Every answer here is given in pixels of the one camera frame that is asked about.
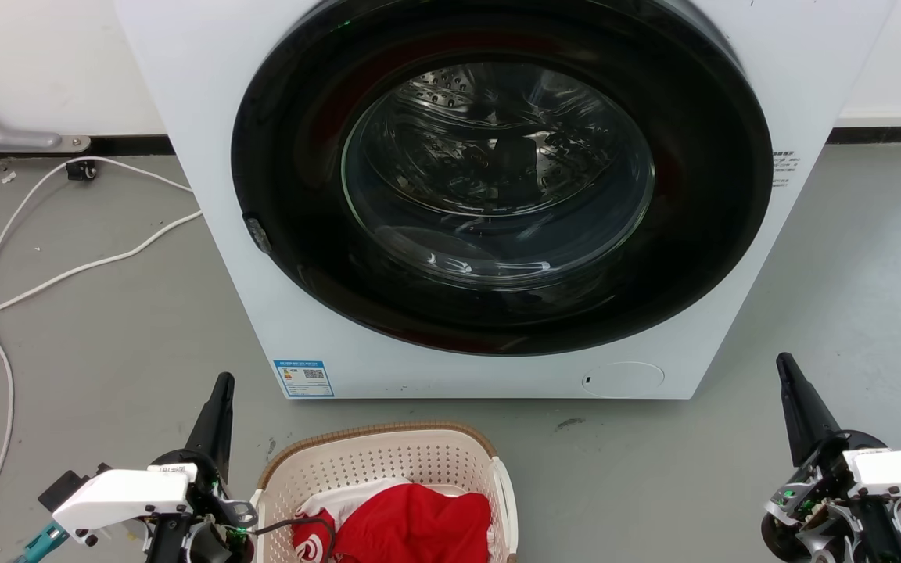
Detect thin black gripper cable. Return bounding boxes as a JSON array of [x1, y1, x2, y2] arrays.
[[249, 516, 339, 563]]

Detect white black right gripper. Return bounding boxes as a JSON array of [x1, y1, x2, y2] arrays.
[[761, 352, 901, 563]]

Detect white front-load washing machine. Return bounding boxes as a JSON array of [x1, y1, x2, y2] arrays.
[[113, 0, 899, 400]]

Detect round white filter cover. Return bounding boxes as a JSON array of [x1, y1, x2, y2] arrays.
[[581, 360, 666, 399]]

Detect grey printed text label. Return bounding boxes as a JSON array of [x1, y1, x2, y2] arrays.
[[771, 151, 802, 188]]

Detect black round washer door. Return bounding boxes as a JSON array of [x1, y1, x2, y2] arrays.
[[231, 0, 774, 357]]

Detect teal connector part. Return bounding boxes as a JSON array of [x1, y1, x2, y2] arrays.
[[11, 522, 70, 563]]

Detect beige perforated laundry basket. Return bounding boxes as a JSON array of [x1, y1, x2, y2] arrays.
[[251, 421, 519, 563]]

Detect red garment with white logo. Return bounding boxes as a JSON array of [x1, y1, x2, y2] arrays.
[[292, 482, 493, 563]]

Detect thick white floor cable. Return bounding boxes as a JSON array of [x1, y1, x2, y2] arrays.
[[0, 209, 204, 331]]

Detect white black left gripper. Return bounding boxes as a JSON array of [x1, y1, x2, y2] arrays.
[[52, 372, 258, 563]]

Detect blue energy label sticker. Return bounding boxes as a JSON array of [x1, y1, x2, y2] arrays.
[[273, 359, 336, 399]]

